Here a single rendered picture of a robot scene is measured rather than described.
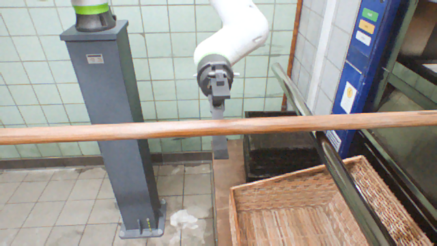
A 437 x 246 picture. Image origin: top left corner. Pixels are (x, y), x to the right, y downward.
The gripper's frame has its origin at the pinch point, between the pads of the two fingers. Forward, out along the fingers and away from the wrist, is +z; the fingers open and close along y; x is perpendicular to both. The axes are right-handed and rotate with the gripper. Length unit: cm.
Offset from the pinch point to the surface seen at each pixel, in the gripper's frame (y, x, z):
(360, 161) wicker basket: 36, -51, -26
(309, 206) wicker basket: 59, -38, -26
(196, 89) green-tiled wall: 56, 8, -123
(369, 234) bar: 2.4, -17.7, 22.1
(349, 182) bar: 1.6, -18.7, 13.7
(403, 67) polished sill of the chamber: 2, -55, -28
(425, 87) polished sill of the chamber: 3, -55, -19
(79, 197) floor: 119, 92, -90
